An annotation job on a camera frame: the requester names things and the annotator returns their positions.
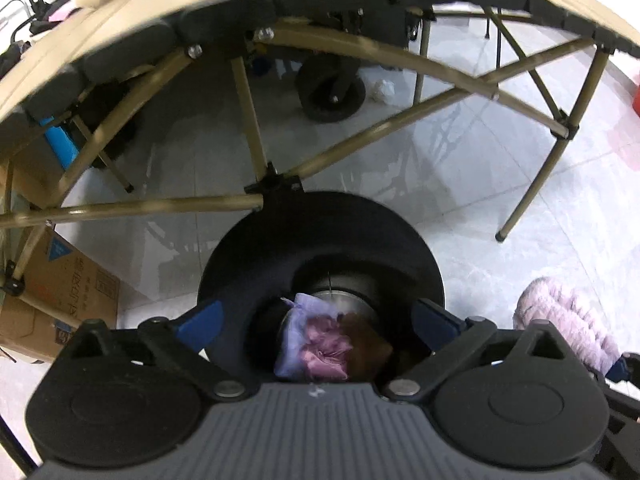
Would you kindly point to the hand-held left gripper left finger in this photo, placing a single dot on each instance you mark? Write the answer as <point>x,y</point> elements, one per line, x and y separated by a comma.
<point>202,325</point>

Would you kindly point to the blue box under table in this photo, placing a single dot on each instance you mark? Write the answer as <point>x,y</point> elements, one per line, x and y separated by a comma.
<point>62,142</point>

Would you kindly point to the crumpled white paper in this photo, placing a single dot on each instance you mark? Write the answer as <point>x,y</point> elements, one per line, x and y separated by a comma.
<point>382,91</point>

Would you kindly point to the black trash bin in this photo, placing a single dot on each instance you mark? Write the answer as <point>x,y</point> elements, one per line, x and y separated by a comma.
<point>320,230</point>

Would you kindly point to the pink satin cloth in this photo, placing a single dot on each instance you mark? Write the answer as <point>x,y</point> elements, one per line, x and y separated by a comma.
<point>325,350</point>

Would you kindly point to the lavender fluffy slipper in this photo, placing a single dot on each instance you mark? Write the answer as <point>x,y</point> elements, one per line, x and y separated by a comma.
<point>565,320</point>

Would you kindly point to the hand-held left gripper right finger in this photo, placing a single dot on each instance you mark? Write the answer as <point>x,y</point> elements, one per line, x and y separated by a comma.
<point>437,325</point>

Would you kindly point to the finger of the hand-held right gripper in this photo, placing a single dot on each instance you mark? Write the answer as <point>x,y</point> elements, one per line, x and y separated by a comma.
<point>617,369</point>

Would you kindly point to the cardboard box with plastic liner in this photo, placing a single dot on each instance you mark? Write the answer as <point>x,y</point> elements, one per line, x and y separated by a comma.
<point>50,285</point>

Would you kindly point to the purple knit pouch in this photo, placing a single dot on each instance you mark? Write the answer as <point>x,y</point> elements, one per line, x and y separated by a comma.
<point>295,320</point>

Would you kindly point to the folding slatted table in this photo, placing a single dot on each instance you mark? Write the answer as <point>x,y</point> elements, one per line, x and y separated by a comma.
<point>150,210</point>

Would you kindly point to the black wagon wheel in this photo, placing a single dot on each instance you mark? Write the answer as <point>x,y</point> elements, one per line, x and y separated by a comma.
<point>330,105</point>

